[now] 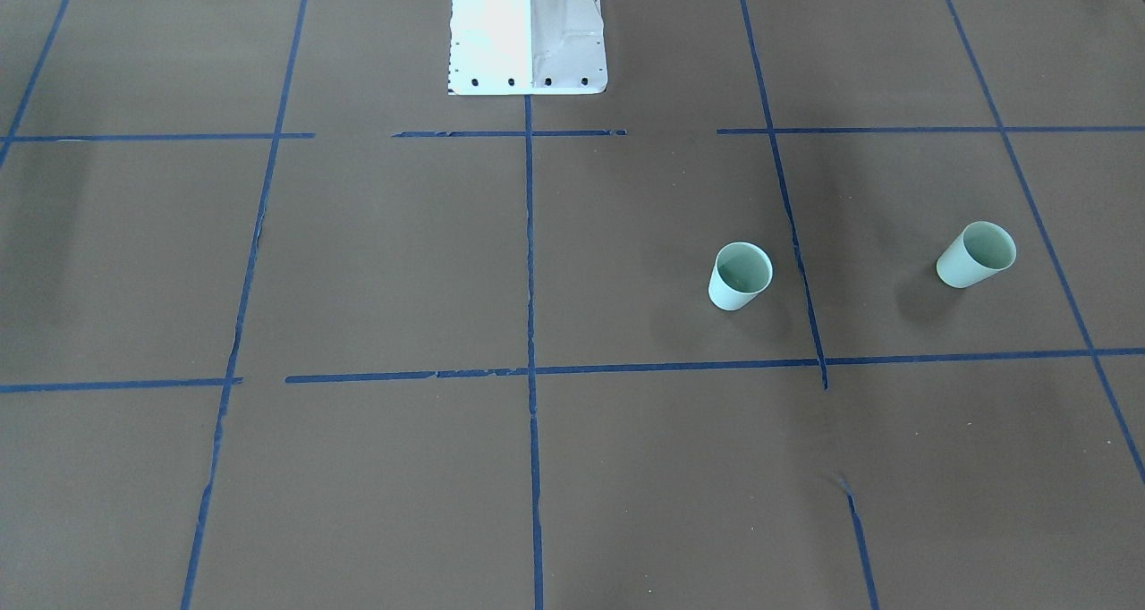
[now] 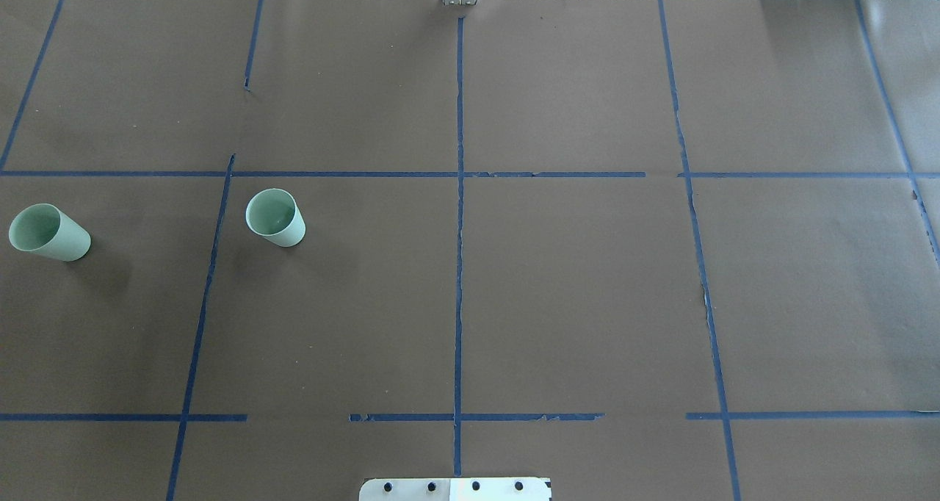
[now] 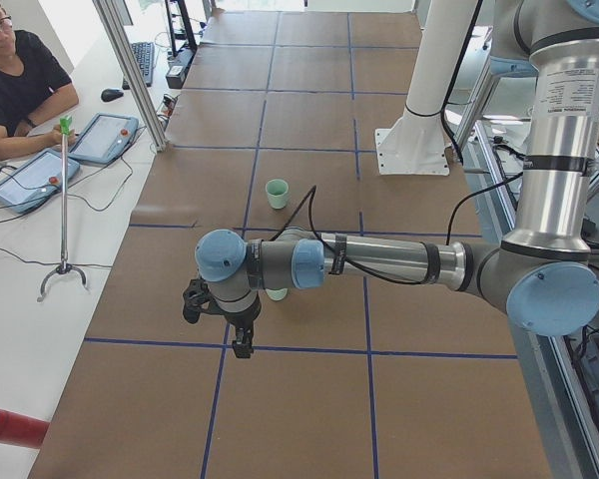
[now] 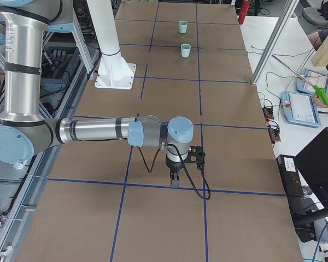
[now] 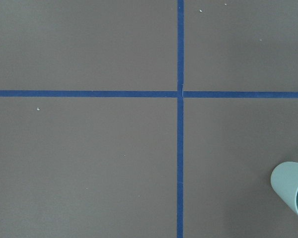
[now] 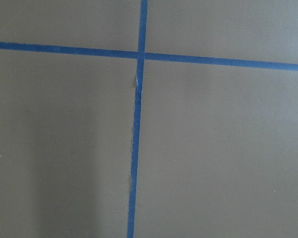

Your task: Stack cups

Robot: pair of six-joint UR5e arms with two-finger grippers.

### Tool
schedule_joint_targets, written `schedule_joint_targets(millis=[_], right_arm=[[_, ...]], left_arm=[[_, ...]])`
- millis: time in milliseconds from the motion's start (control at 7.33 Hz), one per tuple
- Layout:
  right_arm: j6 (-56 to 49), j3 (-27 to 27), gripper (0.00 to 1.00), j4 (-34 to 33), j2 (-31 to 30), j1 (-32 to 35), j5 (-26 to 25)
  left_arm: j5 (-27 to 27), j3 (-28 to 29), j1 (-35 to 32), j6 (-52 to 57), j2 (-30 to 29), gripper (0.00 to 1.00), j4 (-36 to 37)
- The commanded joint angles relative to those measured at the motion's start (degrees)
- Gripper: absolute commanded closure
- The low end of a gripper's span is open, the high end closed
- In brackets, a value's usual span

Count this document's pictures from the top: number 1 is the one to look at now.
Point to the pale green cup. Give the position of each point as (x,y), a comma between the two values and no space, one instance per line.
(982,250)
(741,272)

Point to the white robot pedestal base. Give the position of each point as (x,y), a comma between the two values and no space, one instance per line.
(504,47)

